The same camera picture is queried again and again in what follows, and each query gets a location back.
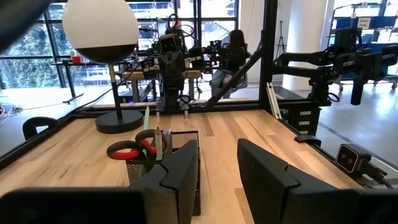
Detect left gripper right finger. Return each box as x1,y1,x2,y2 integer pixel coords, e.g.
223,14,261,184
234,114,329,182
238,138,341,224

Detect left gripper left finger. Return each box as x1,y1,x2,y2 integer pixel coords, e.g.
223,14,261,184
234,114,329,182
127,139,198,224

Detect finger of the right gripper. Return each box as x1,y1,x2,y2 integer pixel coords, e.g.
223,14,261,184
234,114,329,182
159,52,174,79
172,52,187,79

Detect teal pencil with eraser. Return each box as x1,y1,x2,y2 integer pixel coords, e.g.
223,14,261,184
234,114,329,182
154,126,164,161

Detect red and black scissors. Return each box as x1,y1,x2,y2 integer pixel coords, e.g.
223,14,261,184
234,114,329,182
106,128,169,161

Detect black mesh desk organizer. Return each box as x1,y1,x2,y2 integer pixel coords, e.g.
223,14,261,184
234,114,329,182
125,130,201,217

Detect person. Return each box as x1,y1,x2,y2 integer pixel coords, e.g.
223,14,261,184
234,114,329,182
211,29,251,98

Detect black drawer cabinet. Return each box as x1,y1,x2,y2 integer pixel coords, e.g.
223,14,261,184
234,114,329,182
277,102,322,136

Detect white globe table lamp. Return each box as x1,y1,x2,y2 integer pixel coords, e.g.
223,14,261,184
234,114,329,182
62,0,145,135

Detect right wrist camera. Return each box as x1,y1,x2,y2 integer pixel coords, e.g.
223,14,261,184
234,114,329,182
159,33,178,54

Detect black metal table frame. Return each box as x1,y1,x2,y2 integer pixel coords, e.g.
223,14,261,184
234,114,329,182
0,0,398,191

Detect black table-level camera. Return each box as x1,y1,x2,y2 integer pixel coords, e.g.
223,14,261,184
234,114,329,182
335,143,394,189

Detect black curved frame bracket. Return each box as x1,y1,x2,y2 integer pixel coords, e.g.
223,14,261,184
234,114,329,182
22,116,60,141

